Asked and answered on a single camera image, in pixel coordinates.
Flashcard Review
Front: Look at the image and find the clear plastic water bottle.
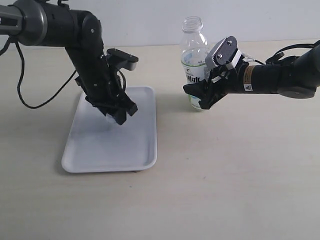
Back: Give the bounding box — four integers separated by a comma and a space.
179, 15, 211, 112

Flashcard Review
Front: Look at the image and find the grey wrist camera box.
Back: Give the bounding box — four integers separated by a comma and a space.
106, 48, 139, 71
205, 35, 243, 70

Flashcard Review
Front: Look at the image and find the white rectangular plastic tray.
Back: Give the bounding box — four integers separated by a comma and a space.
61, 86, 158, 174

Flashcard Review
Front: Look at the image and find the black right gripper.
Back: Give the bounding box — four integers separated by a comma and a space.
183, 62, 247, 110

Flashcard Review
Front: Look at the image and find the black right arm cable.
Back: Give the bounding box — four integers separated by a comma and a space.
243, 43, 315, 65

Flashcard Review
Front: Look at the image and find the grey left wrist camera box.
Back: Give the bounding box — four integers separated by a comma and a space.
106, 48, 139, 71

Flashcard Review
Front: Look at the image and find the black looping cable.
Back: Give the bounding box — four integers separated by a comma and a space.
0, 37, 78, 109

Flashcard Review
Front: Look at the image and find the white bottle cap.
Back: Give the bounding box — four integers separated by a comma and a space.
105, 114, 118, 125

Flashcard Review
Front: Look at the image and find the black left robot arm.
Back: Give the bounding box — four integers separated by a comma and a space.
0, 0, 139, 125

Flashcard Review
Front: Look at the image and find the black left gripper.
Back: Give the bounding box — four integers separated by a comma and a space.
74, 56, 138, 125

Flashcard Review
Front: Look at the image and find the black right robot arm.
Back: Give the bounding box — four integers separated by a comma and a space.
183, 35, 320, 110

